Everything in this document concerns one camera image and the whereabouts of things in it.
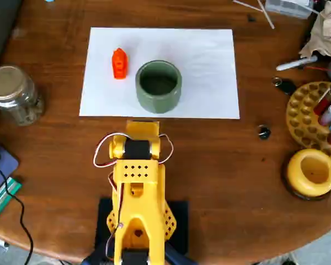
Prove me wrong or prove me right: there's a black key fob with ring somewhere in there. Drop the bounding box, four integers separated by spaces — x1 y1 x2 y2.
271 77 297 96

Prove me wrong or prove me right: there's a white marker pen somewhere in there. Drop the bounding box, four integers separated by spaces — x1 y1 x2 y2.
275 55 319 72

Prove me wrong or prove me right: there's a blue clamp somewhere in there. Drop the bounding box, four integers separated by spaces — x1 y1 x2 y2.
81 242 115 265
162 242 197 265

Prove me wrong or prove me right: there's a white paper sheet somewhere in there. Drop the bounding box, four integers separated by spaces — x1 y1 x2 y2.
79 26 241 120

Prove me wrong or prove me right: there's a red black servo cable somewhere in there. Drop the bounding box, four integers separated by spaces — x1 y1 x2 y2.
108 171 126 230

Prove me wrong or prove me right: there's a pink lighter with silver top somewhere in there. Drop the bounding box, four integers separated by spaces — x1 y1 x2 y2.
319 102 331 126

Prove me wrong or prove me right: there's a thin red wire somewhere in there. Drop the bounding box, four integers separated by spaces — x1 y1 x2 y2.
305 65 331 73

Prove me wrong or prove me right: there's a thin white stick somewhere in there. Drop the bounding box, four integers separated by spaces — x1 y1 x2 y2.
232 0 264 13
257 0 275 29

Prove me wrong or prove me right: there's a glass jar with gold lid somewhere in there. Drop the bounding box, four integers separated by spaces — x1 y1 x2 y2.
0 65 45 127

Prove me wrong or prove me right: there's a yellow perforated robot base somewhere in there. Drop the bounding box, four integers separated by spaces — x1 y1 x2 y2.
106 201 178 246

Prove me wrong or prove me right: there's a yellow ring-shaped object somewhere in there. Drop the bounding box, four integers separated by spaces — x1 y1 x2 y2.
287 149 331 197

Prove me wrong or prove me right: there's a green ceramic cup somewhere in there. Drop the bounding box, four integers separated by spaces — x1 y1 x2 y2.
135 60 183 114

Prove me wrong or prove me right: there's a crumpled brown paper bag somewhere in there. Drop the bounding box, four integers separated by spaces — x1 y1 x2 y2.
299 1 331 63

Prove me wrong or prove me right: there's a purple notebook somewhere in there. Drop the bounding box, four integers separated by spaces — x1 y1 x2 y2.
0 137 19 195

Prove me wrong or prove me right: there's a yellow round holed tray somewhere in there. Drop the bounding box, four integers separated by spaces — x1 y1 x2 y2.
286 81 331 161

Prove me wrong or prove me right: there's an orange plastic object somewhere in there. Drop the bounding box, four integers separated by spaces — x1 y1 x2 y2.
111 47 129 80

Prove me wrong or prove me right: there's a green book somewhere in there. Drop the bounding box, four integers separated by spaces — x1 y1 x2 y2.
0 176 23 222

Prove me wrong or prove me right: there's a clear plastic box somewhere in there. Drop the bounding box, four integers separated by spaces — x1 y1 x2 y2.
265 0 314 19

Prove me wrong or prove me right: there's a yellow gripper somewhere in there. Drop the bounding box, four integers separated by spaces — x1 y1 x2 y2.
126 120 161 139

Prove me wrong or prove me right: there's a white red servo cable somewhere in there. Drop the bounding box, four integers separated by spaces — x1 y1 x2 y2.
93 133 129 168
157 133 174 167

